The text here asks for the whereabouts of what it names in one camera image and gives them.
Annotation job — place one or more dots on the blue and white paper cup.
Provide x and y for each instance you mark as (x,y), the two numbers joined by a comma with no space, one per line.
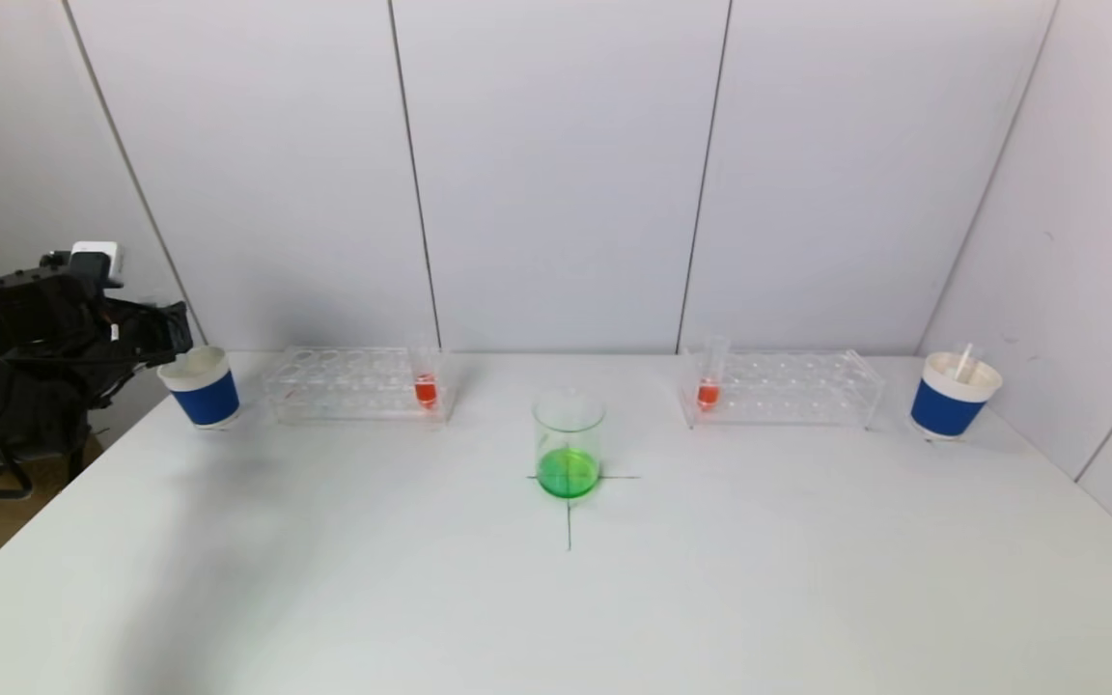
(208,398)
(947,407)

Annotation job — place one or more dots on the test tube with red liquid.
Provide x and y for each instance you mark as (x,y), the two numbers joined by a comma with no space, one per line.
(708,394)
(426,391)

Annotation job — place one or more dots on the test tube with yellow liquid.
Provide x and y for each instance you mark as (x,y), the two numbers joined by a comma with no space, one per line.
(964,362)

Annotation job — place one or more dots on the clear glass beaker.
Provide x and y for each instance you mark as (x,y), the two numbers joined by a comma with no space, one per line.
(569,468)

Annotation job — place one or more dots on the clear acrylic test tube rack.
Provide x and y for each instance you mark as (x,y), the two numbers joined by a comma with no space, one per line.
(788,391)
(353,391)

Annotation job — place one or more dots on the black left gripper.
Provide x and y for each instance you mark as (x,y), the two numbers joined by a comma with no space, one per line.
(173,331)

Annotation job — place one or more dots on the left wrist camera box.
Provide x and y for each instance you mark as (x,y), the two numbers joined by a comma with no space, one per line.
(97,261)

